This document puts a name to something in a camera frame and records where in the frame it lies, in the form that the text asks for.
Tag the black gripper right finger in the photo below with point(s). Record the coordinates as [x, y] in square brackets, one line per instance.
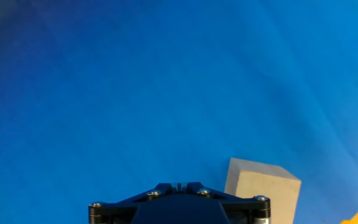
[247, 210]

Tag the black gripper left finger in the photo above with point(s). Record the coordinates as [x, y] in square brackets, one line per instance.
[120, 211]

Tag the small wooden block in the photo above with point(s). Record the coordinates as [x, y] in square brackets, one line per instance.
[278, 189]

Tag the blue mountain print cloth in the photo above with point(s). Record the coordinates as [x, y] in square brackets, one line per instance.
[104, 93]

